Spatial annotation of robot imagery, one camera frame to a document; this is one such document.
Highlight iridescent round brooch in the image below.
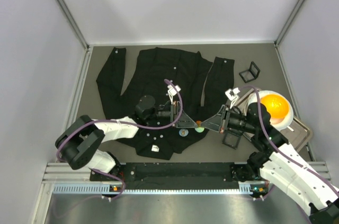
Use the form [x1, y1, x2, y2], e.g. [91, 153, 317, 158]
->
[195, 127, 204, 133]

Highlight black button-up shirt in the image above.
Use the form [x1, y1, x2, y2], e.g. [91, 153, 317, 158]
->
[96, 48, 235, 160]

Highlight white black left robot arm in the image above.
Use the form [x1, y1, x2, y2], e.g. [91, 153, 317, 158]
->
[55, 95, 198, 173]

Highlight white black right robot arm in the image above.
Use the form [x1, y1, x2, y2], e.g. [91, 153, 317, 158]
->
[200, 102, 338, 223]

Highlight round portrait brooch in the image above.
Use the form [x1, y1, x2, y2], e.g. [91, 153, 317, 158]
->
[179, 129, 189, 137]

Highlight black display box near tray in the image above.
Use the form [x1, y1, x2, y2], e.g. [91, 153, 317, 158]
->
[222, 131, 242, 150]

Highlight yellow bowl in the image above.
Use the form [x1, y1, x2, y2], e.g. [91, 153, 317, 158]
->
[261, 94, 290, 119]

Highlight white bowl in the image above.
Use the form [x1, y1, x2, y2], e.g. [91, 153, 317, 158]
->
[258, 90, 293, 131]

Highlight open black display box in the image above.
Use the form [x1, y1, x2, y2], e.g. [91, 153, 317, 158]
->
[239, 61, 261, 83]

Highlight stainless steel tray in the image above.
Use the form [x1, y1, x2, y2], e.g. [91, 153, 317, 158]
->
[234, 89, 313, 152]

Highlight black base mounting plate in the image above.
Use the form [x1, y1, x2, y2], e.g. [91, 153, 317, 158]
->
[89, 162, 268, 189]

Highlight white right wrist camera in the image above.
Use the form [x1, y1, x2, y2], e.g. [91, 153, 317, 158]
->
[225, 87, 240, 101]

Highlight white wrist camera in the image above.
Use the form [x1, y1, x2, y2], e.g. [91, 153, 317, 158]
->
[167, 85, 181, 96]
[225, 87, 240, 101]

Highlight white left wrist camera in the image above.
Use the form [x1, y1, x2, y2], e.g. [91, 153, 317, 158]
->
[167, 85, 181, 96]

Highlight aluminium frame rail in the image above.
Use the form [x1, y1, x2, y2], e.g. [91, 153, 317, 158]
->
[42, 162, 333, 194]

